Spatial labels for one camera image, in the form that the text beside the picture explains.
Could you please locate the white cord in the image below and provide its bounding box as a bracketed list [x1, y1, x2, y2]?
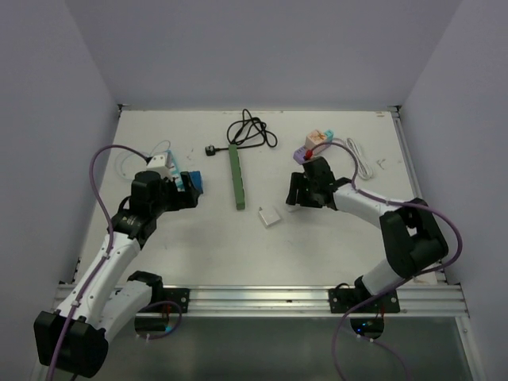
[331, 136, 375, 181]

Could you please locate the pink cube adapter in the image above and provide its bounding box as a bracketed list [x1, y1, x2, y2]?
[304, 129, 328, 150]

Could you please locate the teal small plug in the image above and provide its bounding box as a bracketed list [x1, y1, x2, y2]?
[323, 129, 334, 142]

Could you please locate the white USB charger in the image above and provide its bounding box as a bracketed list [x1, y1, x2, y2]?
[258, 206, 282, 228]

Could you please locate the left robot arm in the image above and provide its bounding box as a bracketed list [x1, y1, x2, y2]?
[34, 171, 202, 378]

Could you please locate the teal power strip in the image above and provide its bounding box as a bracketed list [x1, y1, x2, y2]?
[167, 150, 185, 192]

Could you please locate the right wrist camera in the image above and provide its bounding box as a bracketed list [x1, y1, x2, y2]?
[302, 149, 317, 163]

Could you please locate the blue cube socket adapter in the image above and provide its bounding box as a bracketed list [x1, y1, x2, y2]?
[189, 171, 204, 194]

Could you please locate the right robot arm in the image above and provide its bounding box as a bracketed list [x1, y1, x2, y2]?
[286, 156, 448, 312]

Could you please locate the thin white USB cable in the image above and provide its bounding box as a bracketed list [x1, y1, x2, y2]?
[116, 139, 174, 179]

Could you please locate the aluminium front rail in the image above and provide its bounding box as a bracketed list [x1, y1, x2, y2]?
[49, 283, 469, 318]

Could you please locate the purple power strip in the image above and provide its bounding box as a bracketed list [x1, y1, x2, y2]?
[293, 144, 329, 165]

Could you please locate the green power strip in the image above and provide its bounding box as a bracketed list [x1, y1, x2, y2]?
[228, 144, 245, 210]

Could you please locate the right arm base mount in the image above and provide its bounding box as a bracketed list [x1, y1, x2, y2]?
[327, 283, 401, 314]

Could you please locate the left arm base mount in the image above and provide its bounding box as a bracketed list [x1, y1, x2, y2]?
[137, 287, 191, 318]

